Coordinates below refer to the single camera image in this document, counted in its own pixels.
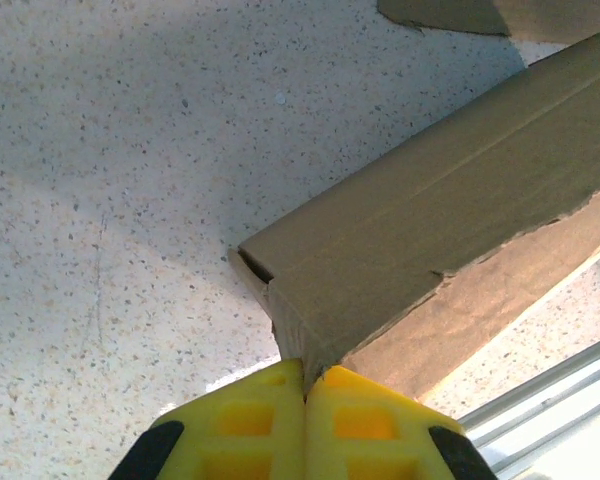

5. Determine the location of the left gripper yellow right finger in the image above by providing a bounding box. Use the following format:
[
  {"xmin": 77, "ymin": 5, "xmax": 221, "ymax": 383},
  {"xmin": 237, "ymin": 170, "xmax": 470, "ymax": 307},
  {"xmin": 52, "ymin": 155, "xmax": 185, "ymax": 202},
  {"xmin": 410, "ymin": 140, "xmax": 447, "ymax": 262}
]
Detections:
[{"xmin": 304, "ymin": 364, "xmax": 499, "ymax": 480}]

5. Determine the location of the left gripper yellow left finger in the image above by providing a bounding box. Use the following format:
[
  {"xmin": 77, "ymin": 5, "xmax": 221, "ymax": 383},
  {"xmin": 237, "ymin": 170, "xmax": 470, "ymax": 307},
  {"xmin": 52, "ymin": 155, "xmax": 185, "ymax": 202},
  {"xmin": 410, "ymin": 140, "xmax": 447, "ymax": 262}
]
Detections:
[{"xmin": 107, "ymin": 357, "xmax": 306, "ymax": 480}]

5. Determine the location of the brown cardboard box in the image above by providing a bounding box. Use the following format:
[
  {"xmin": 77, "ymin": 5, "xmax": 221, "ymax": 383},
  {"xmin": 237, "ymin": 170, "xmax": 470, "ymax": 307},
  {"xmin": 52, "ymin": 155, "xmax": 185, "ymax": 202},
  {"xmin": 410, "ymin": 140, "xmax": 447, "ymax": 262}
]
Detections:
[
  {"xmin": 377, "ymin": 0, "xmax": 600, "ymax": 47},
  {"xmin": 227, "ymin": 24, "xmax": 600, "ymax": 401}
]

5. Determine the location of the aluminium frame rail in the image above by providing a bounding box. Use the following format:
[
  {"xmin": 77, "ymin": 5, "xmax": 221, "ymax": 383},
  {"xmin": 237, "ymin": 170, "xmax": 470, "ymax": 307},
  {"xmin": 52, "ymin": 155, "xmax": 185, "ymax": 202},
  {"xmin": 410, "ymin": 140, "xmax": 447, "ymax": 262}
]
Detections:
[{"xmin": 452, "ymin": 337, "xmax": 600, "ymax": 480}]

